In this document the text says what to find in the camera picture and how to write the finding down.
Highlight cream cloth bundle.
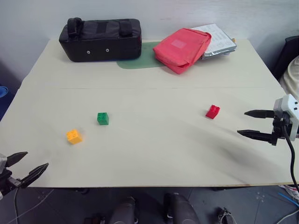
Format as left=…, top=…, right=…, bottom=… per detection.
left=279, top=56, right=299, bottom=99

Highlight dark rounded shape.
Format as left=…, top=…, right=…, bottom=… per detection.
left=163, top=192, right=200, bottom=224
left=108, top=196, right=137, bottom=224

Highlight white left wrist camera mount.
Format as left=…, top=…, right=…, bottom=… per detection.
left=0, top=153, right=8, bottom=175

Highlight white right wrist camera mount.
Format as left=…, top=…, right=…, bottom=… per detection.
left=273, top=94, right=299, bottom=141

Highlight black padded carry bag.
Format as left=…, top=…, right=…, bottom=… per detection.
left=58, top=17, right=142, bottom=63

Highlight white floor cable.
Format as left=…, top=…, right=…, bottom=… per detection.
left=272, top=209, right=299, bottom=224

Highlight black chair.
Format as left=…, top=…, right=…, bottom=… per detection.
left=272, top=35, right=299, bottom=80

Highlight blue floor cable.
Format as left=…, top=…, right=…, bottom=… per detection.
left=277, top=192, right=299, bottom=208

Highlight silver foil packet with papers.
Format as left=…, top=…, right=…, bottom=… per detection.
left=190, top=23, right=238, bottom=61

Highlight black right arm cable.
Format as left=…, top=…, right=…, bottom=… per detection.
left=281, top=118, right=299, bottom=195

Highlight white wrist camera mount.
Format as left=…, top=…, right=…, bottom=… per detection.
left=0, top=153, right=8, bottom=175
left=273, top=94, right=299, bottom=141

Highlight printed paper on floor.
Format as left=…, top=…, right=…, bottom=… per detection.
left=283, top=184, right=299, bottom=195

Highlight orange toy brick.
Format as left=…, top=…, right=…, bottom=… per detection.
left=66, top=129, right=83, bottom=146

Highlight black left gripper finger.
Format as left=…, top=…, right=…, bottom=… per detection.
left=5, top=151, right=29, bottom=168
left=17, top=162, right=50, bottom=189

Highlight red fabric pouch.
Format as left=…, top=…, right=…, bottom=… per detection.
left=152, top=28, right=213, bottom=76

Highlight green toy brick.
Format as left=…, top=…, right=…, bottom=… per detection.
left=96, top=112, right=110, bottom=126

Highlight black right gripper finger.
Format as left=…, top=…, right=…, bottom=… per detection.
left=237, top=129, right=279, bottom=146
left=244, top=109, right=275, bottom=119

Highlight green flat mat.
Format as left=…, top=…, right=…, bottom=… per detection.
left=116, top=42, right=169, bottom=70

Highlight red toy brick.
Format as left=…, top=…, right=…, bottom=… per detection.
left=205, top=105, right=221, bottom=120

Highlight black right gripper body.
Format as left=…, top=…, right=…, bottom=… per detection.
left=271, top=111, right=293, bottom=141

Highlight grey left arm cable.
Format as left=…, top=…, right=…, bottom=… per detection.
left=13, top=186, right=20, bottom=224

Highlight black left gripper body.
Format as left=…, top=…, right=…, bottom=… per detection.
left=0, top=169, right=22, bottom=197

